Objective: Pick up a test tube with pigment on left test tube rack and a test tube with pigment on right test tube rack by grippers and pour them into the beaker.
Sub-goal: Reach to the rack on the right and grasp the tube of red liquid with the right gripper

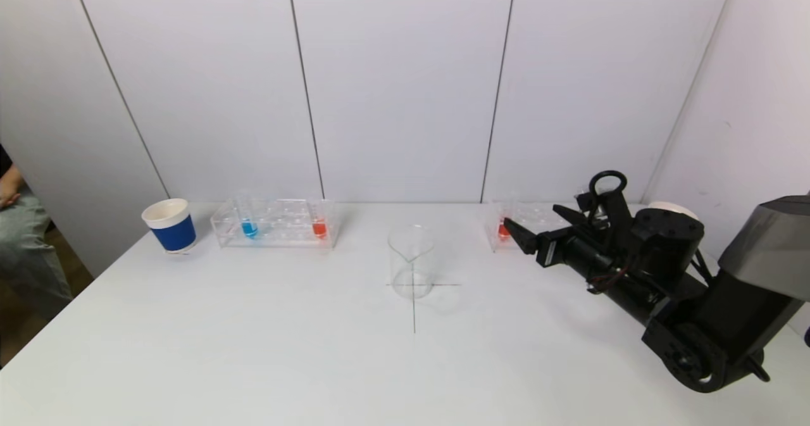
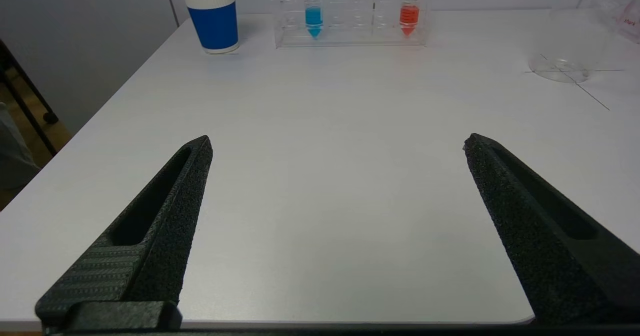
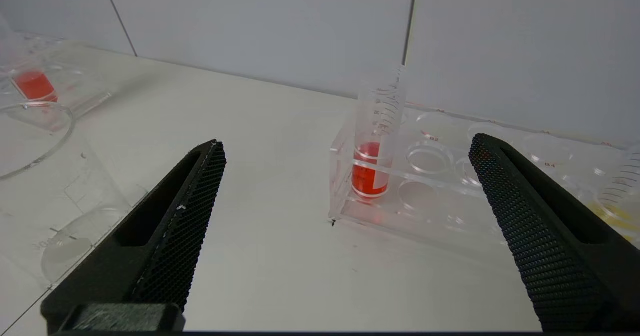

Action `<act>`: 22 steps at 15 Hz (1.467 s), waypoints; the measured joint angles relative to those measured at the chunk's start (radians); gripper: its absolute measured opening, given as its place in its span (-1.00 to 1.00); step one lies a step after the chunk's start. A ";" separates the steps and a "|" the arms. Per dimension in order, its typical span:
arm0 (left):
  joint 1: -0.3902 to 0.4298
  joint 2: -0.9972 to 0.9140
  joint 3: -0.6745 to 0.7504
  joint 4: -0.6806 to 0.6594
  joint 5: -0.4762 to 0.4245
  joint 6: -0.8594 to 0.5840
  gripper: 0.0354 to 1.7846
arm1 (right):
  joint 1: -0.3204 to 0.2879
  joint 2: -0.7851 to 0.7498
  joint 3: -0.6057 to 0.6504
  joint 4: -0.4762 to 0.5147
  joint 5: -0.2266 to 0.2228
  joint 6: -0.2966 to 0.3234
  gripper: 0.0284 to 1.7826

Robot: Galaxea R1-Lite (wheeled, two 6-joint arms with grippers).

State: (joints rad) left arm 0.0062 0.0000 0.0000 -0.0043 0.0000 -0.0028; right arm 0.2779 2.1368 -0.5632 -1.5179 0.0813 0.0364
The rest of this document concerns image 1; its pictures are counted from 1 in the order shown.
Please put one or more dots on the test tube with blue pigment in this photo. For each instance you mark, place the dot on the test tube with blue pigment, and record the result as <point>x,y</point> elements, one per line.
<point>249,228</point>

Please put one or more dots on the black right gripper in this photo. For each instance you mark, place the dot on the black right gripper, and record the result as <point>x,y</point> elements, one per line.
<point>548,247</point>

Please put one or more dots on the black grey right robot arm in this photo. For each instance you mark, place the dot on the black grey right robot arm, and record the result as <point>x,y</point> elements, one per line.
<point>747,287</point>

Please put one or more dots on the clear glass beaker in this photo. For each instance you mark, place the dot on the clear glass beaker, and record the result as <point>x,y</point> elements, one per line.
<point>411,268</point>

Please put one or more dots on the test tube with orange pigment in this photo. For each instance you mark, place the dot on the test tube with orange pigment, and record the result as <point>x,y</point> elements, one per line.
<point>319,228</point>

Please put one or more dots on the person in grey trousers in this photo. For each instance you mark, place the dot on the person in grey trousers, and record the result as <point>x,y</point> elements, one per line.
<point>31,255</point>

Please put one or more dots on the clear acrylic test tube rack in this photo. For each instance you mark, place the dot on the clear acrylic test tube rack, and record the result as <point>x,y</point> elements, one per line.
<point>531,214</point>
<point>281,226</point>

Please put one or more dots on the test tube with red pigment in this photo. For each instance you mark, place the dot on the test tube with red pigment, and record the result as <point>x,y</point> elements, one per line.
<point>502,231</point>

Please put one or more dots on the blue white paper cup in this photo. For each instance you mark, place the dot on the blue white paper cup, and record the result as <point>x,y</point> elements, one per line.
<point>174,235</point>
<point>672,207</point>

